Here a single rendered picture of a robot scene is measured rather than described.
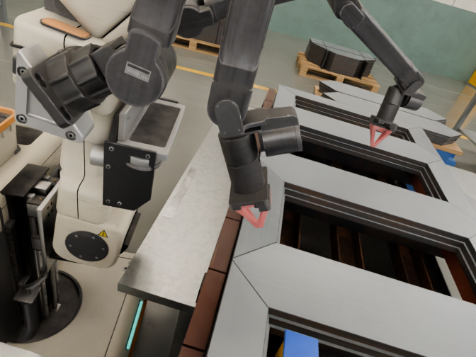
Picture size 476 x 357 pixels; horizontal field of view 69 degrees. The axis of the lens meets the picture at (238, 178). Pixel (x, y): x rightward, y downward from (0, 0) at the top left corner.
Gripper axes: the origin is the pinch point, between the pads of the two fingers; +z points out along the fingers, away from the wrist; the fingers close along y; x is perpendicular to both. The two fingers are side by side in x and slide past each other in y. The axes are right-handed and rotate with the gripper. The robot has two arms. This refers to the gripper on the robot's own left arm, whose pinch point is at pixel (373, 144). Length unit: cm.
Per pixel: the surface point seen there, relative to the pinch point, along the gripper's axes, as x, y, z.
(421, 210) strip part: -15.7, -18.3, 12.3
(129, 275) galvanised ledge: 60, -52, 40
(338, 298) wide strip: 14, -61, 22
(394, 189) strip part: -8.8, -10.2, 10.5
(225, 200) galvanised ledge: 43, -13, 31
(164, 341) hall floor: 51, -12, 100
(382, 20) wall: -144, 682, -138
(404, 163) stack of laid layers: -20.7, 17.9, 6.6
